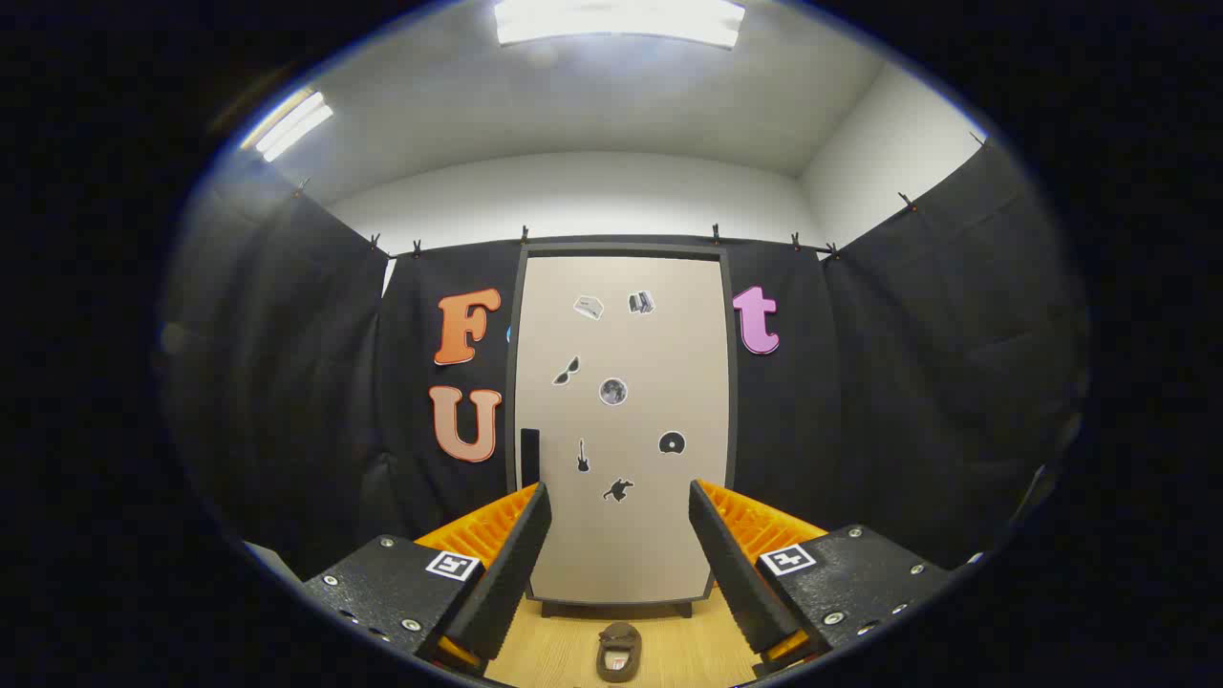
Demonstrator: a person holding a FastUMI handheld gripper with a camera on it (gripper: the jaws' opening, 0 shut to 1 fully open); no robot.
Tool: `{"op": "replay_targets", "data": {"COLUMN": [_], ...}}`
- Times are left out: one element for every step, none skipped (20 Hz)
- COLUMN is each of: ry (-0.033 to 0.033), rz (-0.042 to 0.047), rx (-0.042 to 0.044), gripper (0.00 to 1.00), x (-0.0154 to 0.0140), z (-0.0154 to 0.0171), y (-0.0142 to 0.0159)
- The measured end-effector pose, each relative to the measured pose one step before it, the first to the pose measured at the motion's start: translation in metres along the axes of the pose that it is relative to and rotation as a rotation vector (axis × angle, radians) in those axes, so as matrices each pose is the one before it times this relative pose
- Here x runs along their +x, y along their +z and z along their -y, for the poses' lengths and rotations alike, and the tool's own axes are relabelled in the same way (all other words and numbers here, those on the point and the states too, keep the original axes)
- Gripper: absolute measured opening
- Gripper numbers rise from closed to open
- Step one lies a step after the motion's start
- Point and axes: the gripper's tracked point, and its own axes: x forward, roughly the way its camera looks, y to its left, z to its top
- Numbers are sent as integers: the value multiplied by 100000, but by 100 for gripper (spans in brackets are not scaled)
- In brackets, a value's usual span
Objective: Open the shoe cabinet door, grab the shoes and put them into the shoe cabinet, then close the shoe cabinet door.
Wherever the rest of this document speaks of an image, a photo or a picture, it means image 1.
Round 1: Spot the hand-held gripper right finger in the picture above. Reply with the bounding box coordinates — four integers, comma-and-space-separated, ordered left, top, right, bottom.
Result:
688, 480, 956, 679

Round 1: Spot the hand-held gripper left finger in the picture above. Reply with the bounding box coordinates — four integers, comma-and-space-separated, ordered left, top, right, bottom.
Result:
301, 483, 553, 675

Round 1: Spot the brown fuzzy shoe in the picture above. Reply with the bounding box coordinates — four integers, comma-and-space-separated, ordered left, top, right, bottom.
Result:
596, 621, 643, 683

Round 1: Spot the dark grey shoe cabinet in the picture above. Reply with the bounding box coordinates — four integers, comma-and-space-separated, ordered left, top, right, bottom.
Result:
504, 243, 739, 619

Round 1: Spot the narrow ceiling light strip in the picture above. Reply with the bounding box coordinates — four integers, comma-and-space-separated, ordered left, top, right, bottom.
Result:
250, 91, 335, 163

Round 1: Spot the wide ceiling light panel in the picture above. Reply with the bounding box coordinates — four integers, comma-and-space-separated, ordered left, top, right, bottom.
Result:
494, 0, 746, 49

